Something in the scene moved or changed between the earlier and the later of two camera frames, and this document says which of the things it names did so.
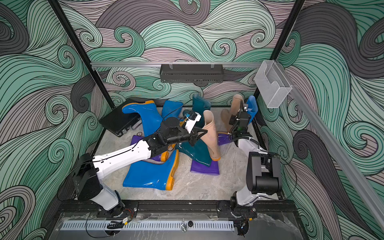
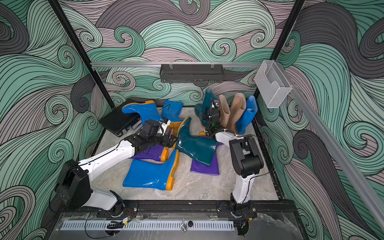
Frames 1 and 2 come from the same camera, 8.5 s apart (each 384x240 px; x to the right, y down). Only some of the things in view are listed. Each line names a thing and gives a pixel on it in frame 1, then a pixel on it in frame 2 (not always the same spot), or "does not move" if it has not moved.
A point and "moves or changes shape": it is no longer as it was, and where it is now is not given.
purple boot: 213,169 does not move
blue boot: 252,107 does not move
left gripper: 192,133 → 170,143
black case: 118,122 does not move
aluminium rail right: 340,152 does not move
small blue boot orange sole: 171,109 does not move
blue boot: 151,117 does not move
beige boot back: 235,107 → 224,111
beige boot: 210,138 → 237,106
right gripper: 233,118 → 206,115
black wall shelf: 186,74 does not move
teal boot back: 199,105 moves or changes shape
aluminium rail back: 124,64 does not move
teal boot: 199,151 does not move
